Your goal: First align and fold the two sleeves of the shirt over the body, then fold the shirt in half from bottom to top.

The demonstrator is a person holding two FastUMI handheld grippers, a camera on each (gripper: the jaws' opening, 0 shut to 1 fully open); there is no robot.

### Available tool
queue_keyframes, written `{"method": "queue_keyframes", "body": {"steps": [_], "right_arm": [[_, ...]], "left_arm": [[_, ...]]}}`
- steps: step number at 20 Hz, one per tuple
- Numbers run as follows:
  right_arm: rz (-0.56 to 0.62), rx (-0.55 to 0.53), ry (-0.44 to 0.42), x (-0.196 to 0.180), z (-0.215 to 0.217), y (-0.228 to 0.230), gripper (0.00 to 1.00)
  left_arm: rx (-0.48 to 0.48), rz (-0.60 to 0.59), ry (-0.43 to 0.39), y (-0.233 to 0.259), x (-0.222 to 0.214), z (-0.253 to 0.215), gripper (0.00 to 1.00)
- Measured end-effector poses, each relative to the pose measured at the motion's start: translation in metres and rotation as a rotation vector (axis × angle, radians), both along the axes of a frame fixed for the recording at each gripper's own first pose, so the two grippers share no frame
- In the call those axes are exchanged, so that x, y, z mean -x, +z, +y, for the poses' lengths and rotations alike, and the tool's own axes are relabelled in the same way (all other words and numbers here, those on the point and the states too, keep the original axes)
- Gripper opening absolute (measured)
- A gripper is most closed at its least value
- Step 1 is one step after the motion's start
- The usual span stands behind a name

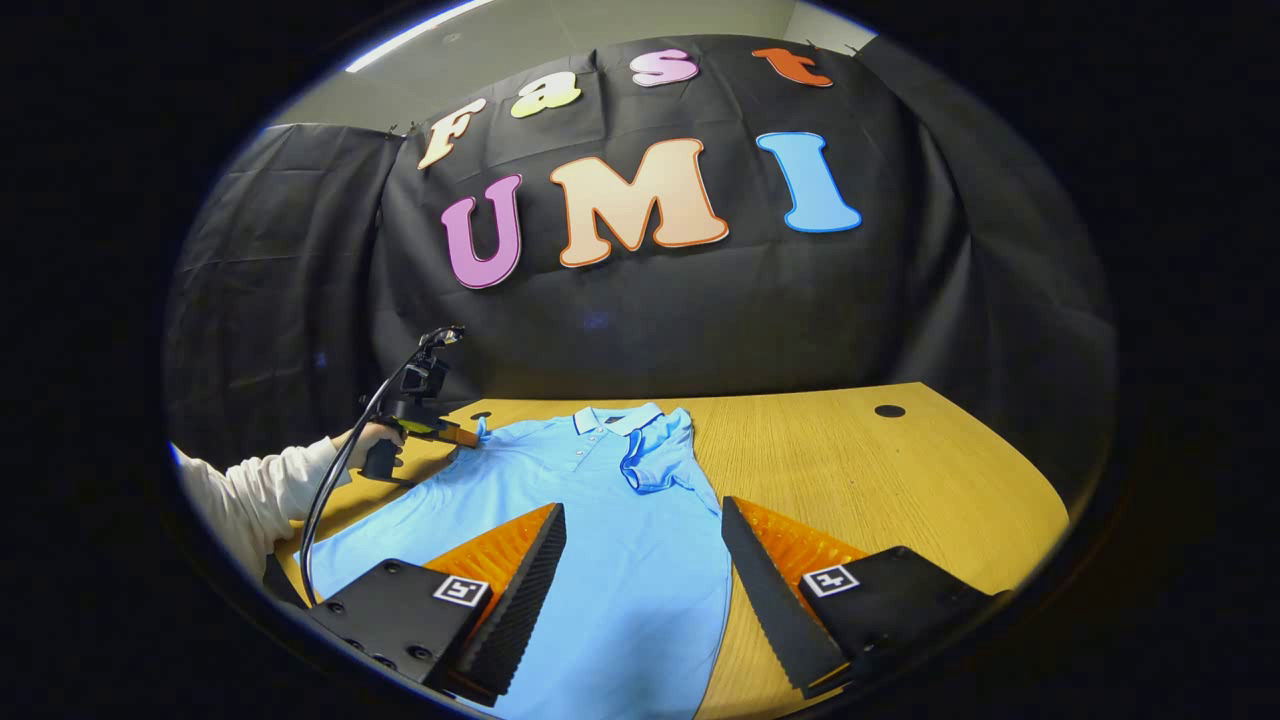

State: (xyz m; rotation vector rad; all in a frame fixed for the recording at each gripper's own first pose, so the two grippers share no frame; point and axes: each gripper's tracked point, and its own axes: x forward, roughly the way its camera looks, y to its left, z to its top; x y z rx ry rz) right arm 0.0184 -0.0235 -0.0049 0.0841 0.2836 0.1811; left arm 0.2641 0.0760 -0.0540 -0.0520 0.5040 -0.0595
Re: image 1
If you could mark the black backdrop cloth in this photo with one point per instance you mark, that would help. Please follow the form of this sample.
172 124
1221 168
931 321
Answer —
700 320

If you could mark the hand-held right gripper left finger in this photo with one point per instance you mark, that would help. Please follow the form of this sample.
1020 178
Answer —
520 600

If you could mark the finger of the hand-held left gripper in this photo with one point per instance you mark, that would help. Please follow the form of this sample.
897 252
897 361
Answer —
445 433

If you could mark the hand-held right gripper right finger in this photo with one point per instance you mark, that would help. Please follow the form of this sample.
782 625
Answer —
765 600

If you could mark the light blue T-shirt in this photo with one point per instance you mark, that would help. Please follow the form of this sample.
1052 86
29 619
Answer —
600 520

